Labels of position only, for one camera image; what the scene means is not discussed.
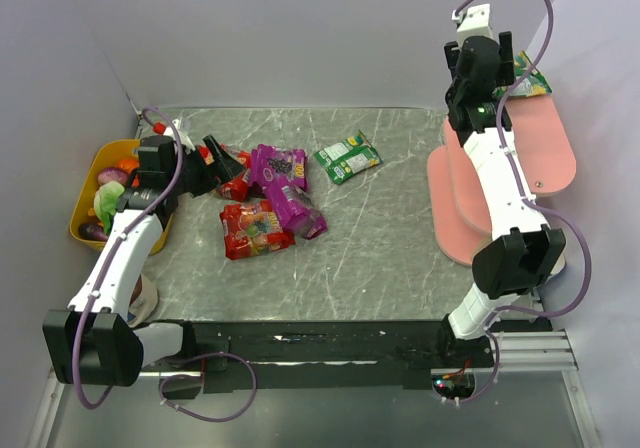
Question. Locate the purple candy bag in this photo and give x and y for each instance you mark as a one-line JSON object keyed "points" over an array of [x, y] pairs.
{"points": [[295, 210], [268, 163]]}

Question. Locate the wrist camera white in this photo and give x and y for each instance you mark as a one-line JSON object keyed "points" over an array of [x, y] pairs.
{"points": [[473, 21], [182, 125]]}

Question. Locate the purple toy eggplant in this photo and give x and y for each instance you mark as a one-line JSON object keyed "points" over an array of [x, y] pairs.
{"points": [[92, 232]]}

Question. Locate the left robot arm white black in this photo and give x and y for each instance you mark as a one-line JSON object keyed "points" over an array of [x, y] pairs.
{"points": [[90, 341]]}

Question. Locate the aluminium frame rail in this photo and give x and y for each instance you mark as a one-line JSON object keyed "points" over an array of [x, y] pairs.
{"points": [[535, 350]]}

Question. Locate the pink three-tier shelf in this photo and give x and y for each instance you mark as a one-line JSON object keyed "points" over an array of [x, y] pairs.
{"points": [[460, 213]]}

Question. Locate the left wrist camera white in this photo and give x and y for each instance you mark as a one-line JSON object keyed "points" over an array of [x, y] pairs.
{"points": [[182, 125]]}

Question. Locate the red candy bag upper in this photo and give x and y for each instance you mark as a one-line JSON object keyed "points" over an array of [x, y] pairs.
{"points": [[236, 188]]}

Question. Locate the purple toy onion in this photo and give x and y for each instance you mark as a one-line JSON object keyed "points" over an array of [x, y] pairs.
{"points": [[112, 174]]}

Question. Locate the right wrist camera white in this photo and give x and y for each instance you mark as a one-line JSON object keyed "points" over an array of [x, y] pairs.
{"points": [[473, 21]]}

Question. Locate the green candy bag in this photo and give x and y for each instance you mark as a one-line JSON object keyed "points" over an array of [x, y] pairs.
{"points": [[343, 160], [534, 85]]}

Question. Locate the purple candy bag lower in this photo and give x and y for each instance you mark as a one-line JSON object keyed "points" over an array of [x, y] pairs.
{"points": [[295, 210]]}

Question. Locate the purple candy bag upper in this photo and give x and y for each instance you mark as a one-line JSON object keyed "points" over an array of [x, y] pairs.
{"points": [[268, 163]]}

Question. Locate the red candy bag lower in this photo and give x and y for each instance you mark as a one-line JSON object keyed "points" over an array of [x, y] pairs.
{"points": [[252, 229]]}

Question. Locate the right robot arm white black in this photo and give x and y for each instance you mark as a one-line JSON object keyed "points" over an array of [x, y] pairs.
{"points": [[524, 249]]}

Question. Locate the green toy cabbage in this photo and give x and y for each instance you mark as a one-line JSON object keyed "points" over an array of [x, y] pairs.
{"points": [[105, 203]]}

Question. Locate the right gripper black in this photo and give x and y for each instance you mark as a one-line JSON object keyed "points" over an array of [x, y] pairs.
{"points": [[507, 48]]}

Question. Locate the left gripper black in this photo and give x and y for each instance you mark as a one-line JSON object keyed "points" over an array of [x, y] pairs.
{"points": [[203, 169]]}

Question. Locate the red candy bag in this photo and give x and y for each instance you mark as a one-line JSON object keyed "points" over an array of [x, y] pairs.
{"points": [[252, 229], [236, 188]]}

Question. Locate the yellow basket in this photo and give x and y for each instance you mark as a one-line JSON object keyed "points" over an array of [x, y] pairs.
{"points": [[108, 156]]}

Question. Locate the orange toy fruit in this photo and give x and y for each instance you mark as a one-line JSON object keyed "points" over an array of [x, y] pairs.
{"points": [[128, 164]]}

